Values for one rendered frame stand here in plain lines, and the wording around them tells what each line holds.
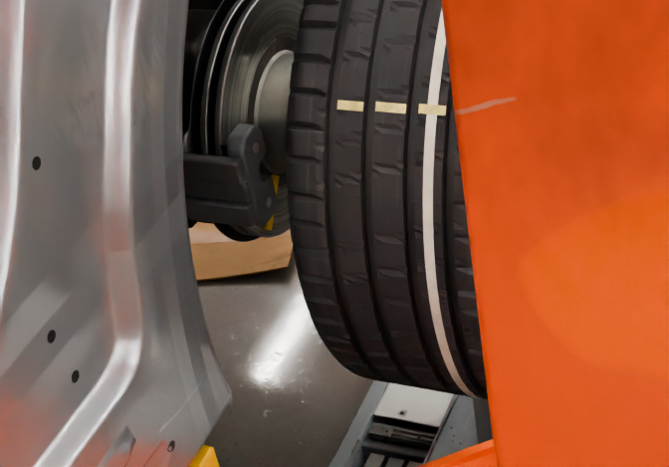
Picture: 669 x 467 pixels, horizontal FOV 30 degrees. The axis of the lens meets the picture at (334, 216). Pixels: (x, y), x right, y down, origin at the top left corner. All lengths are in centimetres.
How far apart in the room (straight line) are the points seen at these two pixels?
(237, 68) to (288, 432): 103
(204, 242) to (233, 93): 140
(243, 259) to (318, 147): 154
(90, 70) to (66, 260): 16
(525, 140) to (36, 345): 49
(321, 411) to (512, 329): 156
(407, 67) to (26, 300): 42
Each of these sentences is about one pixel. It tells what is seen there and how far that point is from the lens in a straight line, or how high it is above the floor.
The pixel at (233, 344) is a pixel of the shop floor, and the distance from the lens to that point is 257.
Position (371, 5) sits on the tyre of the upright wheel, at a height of 111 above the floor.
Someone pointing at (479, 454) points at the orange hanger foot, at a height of 82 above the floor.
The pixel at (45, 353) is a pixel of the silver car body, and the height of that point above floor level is 99.
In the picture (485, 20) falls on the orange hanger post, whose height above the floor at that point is 133.
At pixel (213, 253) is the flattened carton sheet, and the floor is 1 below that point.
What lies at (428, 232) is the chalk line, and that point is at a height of 93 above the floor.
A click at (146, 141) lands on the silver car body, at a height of 109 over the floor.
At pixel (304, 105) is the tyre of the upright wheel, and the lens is 123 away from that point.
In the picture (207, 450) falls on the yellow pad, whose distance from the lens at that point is 132.
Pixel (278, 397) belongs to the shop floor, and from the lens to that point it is 242.
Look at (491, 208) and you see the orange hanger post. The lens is 78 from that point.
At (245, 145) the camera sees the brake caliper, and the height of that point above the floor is 90.
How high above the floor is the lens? 165
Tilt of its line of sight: 35 degrees down
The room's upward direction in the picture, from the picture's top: 11 degrees counter-clockwise
